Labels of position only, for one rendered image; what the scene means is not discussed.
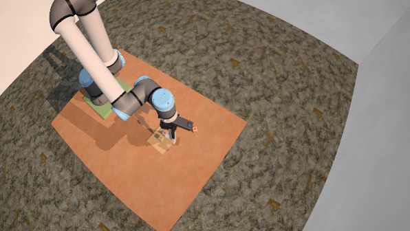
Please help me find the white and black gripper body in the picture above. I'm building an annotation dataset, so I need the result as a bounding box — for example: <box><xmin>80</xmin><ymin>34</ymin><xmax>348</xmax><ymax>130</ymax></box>
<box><xmin>160</xmin><ymin>120</ymin><xmax>177</xmax><ymax>130</ymax></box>

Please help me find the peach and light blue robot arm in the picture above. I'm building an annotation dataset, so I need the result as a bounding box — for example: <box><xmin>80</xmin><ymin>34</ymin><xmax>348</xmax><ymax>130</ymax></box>
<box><xmin>50</xmin><ymin>0</ymin><xmax>193</xmax><ymax>131</ymax></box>

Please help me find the tan flat mat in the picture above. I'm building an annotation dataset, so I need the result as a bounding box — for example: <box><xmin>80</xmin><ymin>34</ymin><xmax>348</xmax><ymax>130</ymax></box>
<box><xmin>147</xmin><ymin>126</ymin><xmax>173</xmax><ymax>155</ymax></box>

